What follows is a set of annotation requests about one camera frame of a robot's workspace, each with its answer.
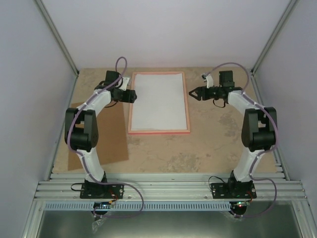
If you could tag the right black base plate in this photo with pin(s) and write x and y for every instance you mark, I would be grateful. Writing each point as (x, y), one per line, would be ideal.
(231, 189)

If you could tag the grey slotted cable duct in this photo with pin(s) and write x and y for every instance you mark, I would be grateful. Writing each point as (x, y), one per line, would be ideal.
(137, 205)

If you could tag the pink wooden picture frame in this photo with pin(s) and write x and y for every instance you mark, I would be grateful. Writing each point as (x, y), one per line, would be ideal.
(188, 106)

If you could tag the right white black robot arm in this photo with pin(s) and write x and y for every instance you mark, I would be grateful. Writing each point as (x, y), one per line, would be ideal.
(258, 134)

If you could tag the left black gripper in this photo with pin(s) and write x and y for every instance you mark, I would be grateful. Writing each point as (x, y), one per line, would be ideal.
(130, 98)

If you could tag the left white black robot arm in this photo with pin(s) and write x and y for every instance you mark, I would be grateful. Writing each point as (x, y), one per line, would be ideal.
(81, 134)

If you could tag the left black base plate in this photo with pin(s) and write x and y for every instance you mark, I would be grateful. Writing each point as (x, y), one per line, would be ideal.
(90, 190)

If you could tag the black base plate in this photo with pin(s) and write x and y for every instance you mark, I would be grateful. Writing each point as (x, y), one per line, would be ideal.
(90, 190)
(231, 189)

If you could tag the brown cardboard backing board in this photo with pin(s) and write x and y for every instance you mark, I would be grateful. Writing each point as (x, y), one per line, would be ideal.
(112, 144)

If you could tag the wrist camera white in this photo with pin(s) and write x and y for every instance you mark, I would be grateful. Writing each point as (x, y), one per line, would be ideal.
(124, 83)
(208, 80)

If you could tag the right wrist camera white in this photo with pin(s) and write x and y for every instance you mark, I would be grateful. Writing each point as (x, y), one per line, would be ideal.
(208, 80)

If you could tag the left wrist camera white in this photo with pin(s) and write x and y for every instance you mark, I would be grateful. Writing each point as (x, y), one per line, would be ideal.
(124, 83)

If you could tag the sunset landscape photo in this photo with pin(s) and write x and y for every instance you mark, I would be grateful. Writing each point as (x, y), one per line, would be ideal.
(158, 101)

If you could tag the aluminium rail base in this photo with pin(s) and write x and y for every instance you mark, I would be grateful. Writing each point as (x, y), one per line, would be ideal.
(177, 167)

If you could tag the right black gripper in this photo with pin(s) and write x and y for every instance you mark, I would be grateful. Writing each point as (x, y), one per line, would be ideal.
(198, 91)

